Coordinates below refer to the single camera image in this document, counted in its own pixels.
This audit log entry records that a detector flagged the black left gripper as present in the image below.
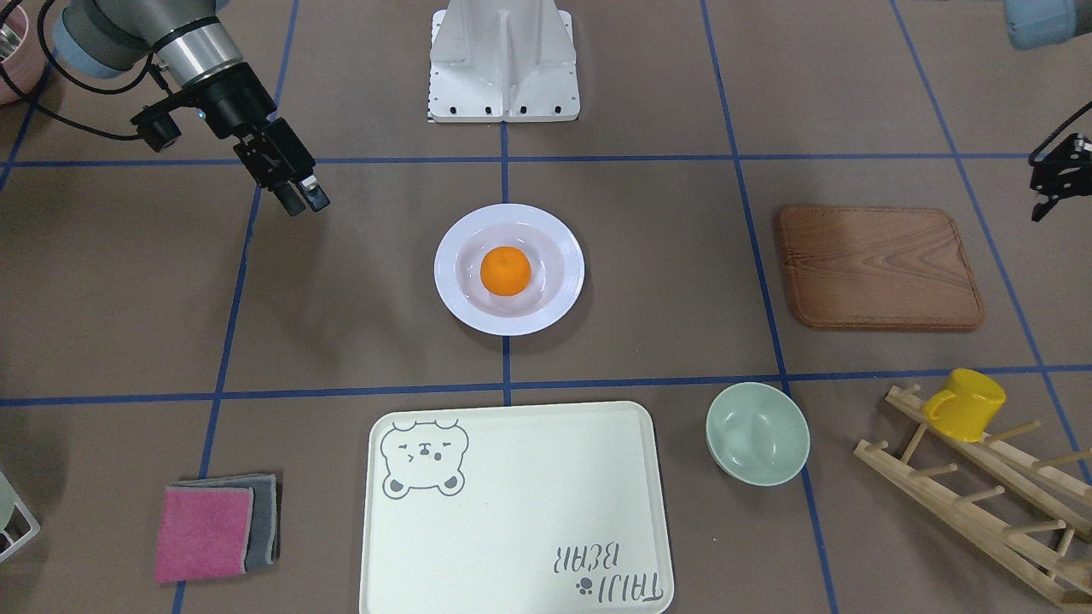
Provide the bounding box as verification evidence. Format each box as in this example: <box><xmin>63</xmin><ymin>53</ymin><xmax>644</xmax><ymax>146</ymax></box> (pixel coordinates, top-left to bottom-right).
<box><xmin>1029</xmin><ymin>132</ymin><xmax>1091</xmax><ymax>223</ymax></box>

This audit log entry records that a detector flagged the yellow mug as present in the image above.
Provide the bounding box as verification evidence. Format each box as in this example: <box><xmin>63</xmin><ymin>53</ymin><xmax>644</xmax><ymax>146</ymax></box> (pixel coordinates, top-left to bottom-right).
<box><xmin>921</xmin><ymin>367</ymin><xmax>1008</xmax><ymax>442</ymax></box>

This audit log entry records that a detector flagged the wooden drying rack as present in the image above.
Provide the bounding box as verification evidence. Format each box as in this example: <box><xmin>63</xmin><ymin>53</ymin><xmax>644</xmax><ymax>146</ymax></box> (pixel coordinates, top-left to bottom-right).
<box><xmin>853</xmin><ymin>385</ymin><xmax>1091</xmax><ymax>613</ymax></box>

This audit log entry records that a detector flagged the orange fruit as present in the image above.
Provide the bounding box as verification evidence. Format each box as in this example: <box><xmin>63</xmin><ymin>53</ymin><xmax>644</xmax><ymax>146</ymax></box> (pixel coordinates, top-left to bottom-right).
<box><xmin>479</xmin><ymin>246</ymin><xmax>533</xmax><ymax>297</ymax></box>

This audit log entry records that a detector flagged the grey folded cloth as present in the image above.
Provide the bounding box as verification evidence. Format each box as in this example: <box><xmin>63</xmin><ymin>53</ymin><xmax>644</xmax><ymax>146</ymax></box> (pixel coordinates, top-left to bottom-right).
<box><xmin>168</xmin><ymin>473</ymin><xmax>278</xmax><ymax>574</ymax></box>

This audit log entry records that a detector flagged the pink bowl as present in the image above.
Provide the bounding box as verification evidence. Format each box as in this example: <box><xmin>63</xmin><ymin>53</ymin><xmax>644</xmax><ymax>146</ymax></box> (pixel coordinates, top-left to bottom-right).
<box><xmin>3</xmin><ymin>5</ymin><xmax>46</xmax><ymax>95</ymax></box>

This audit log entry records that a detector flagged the brown wooden cutting board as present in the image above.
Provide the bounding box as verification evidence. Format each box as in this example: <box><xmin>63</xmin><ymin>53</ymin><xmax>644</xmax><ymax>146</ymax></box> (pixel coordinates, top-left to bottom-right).
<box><xmin>775</xmin><ymin>205</ymin><xmax>985</xmax><ymax>332</ymax></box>

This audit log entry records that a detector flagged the pink folded cloth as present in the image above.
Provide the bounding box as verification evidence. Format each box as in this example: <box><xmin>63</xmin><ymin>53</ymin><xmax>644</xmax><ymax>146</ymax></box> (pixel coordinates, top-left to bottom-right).
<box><xmin>154</xmin><ymin>486</ymin><xmax>253</xmax><ymax>585</ymax></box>

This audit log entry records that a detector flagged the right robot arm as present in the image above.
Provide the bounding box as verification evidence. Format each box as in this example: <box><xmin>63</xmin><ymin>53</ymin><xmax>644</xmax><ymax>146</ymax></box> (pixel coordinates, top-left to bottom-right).
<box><xmin>52</xmin><ymin>1</ymin><xmax>330</xmax><ymax>215</ymax></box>

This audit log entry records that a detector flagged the green bowl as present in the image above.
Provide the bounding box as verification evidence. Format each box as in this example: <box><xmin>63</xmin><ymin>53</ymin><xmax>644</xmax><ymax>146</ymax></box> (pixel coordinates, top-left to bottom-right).
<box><xmin>705</xmin><ymin>382</ymin><xmax>811</xmax><ymax>487</ymax></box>

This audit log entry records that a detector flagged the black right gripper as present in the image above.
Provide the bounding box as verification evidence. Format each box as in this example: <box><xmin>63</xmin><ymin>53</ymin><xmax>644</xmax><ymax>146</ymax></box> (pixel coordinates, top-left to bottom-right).
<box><xmin>195</xmin><ymin>64</ymin><xmax>330</xmax><ymax>217</ymax></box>

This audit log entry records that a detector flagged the white wire cup rack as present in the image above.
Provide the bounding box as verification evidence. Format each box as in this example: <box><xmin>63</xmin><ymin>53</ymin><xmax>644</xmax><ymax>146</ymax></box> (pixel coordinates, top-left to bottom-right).
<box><xmin>1</xmin><ymin>473</ymin><xmax>41</xmax><ymax>563</ymax></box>

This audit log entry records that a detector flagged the white round plate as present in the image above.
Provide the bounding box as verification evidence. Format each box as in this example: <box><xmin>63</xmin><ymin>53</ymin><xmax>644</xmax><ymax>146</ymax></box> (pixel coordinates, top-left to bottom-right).
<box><xmin>434</xmin><ymin>203</ymin><xmax>585</xmax><ymax>336</ymax></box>

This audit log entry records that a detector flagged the cream bear tray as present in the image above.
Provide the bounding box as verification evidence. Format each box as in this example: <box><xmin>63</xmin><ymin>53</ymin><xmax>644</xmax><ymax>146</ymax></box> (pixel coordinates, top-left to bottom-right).
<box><xmin>358</xmin><ymin>401</ymin><xmax>675</xmax><ymax>613</ymax></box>

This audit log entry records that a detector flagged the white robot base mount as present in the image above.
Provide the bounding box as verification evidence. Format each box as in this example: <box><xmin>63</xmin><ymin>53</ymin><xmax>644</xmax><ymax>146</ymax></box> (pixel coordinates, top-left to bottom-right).
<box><xmin>427</xmin><ymin>1</ymin><xmax>581</xmax><ymax>123</ymax></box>

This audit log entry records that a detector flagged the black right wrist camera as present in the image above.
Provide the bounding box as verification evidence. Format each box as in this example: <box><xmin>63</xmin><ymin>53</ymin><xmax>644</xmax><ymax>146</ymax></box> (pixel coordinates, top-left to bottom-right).
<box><xmin>130</xmin><ymin>92</ymin><xmax>200</xmax><ymax>153</ymax></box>

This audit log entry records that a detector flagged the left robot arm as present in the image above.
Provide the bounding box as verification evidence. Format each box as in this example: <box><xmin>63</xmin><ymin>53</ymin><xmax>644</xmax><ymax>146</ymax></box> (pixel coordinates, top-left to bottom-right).
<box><xmin>1002</xmin><ymin>1</ymin><xmax>1091</xmax><ymax>223</ymax></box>

